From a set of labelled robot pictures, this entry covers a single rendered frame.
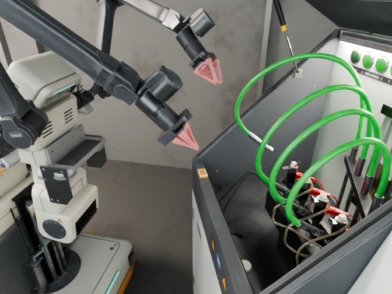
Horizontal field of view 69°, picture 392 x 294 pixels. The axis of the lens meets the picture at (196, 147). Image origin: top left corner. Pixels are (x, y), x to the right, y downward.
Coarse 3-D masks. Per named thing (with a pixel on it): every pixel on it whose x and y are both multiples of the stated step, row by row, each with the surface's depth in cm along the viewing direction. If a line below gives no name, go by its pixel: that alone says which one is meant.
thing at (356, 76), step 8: (296, 56) 80; (304, 56) 80; (312, 56) 79; (320, 56) 79; (328, 56) 78; (272, 64) 83; (280, 64) 82; (344, 64) 78; (264, 72) 84; (352, 72) 79; (256, 80) 86; (360, 80) 80; (248, 88) 88; (240, 96) 89; (360, 104) 83; (240, 120) 93; (360, 120) 84; (360, 128) 85; (360, 136) 87
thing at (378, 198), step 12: (348, 144) 57; (360, 144) 57; (372, 144) 57; (384, 144) 58; (324, 156) 57; (384, 156) 60; (312, 168) 58; (384, 168) 62; (300, 180) 59; (384, 180) 63; (288, 204) 61; (372, 204) 67; (288, 216) 63; (300, 228) 65; (312, 228) 66
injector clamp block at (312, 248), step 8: (280, 192) 96; (272, 200) 94; (296, 200) 92; (272, 208) 94; (280, 208) 89; (280, 216) 89; (296, 216) 86; (304, 216) 86; (288, 224) 84; (280, 232) 90; (288, 232) 84; (304, 232) 80; (280, 240) 91; (288, 240) 85; (296, 240) 80; (304, 240) 78; (320, 240) 79; (280, 248) 91; (288, 248) 85; (296, 248) 80; (304, 248) 76; (312, 248) 75; (320, 248) 80; (288, 256) 86; (288, 264) 86
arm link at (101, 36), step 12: (96, 0) 118; (108, 0) 117; (108, 12) 117; (108, 24) 117; (96, 36) 117; (108, 36) 117; (108, 48) 117; (84, 84) 113; (96, 84) 111; (108, 96) 119
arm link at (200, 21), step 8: (200, 8) 90; (168, 16) 94; (176, 16) 92; (192, 16) 92; (200, 16) 89; (208, 16) 90; (176, 24) 92; (184, 24) 93; (192, 24) 90; (200, 24) 89; (208, 24) 89; (176, 32) 94; (200, 32) 90
